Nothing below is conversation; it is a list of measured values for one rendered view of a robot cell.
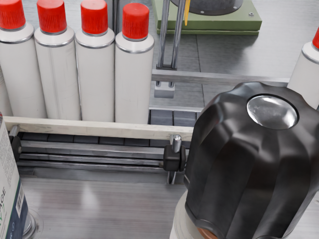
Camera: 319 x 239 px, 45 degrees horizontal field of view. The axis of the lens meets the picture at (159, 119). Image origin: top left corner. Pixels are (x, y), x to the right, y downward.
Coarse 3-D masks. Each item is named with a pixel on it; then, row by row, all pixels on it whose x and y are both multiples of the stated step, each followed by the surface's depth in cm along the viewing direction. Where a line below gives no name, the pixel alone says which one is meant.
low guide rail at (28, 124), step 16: (32, 128) 57; (48, 128) 56; (64, 128) 56; (80, 128) 56; (96, 128) 56; (112, 128) 56; (128, 128) 57; (144, 128) 57; (160, 128) 57; (176, 128) 57; (192, 128) 58
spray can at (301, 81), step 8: (312, 40) 52; (304, 48) 52; (312, 48) 51; (304, 56) 52; (312, 56) 51; (296, 64) 54; (304, 64) 52; (312, 64) 51; (296, 72) 54; (304, 72) 53; (312, 72) 52; (296, 80) 54; (304, 80) 53; (312, 80) 53; (296, 88) 55; (304, 88) 54; (312, 88) 53; (304, 96) 55; (312, 96) 54; (312, 104) 55
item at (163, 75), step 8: (152, 72) 59; (160, 72) 59; (168, 72) 59; (176, 72) 59; (184, 72) 60; (192, 72) 60; (152, 80) 60; (160, 80) 60; (168, 80) 60; (176, 80) 60; (184, 80) 60; (192, 80) 60; (200, 80) 60; (208, 80) 60; (216, 80) 60; (224, 80) 60; (232, 80) 60; (240, 80) 60; (248, 80) 60; (256, 80) 60; (264, 80) 60; (272, 80) 60; (280, 80) 60; (288, 80) 60
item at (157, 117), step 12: (156, 120) 63; (168, 120) 63; (180, 120) 64; (192, 120) 64; (24, 132) 59; (96, 144) 59; (108, 144) 59; (120, 144) 59; (132, 144) 59; (144, 144) 59; (156, 144) 60
